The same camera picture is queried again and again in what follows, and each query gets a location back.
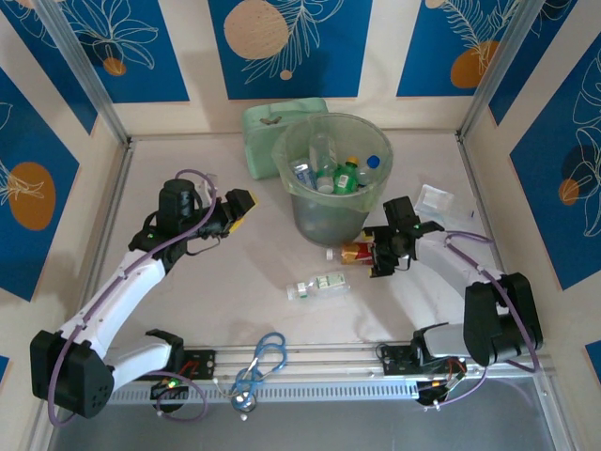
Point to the red yellow label bottle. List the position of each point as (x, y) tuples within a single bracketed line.
[(352, 253)]

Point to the green bottle yellow cap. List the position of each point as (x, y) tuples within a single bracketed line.
[(345, 179)]

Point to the red blue label bottle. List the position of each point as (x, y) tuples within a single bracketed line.
[(368, 171)]

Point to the clear bottle blue white label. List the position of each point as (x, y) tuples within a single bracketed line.
[(305, 176)]

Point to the clear ribbed plastic bottle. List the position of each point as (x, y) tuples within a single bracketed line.
[(321, 152)]

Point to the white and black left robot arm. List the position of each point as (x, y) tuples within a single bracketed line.
[(117, 291)]

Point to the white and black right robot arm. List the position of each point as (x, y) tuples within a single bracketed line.
[(451, 263)]

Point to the translucent bin with green liner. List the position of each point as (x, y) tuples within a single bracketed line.
[(324, 225)]

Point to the clear bottle green white label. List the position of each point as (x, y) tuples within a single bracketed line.
[(328, 282)]

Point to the clear square plastic packet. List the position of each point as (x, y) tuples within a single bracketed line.
[(434, 199)]

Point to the clear flat plastic sleeve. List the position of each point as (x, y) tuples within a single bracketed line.
[(462, 217)]

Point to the grey metal panel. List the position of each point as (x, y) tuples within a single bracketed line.
[(352, 427)]

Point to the blue stethoscope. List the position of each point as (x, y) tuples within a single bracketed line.
[(241, 399)]

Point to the aluminium table edge rail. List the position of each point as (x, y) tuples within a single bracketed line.
[(471, 164), (123, 164)]

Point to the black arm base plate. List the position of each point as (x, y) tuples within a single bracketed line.
[(202, 364), (396, 361)]

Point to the aluminium mounting rail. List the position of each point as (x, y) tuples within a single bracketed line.
[(328, 362)]

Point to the aluminium frame post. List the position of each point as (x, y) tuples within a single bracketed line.
[(503, 61), (79, 61)]

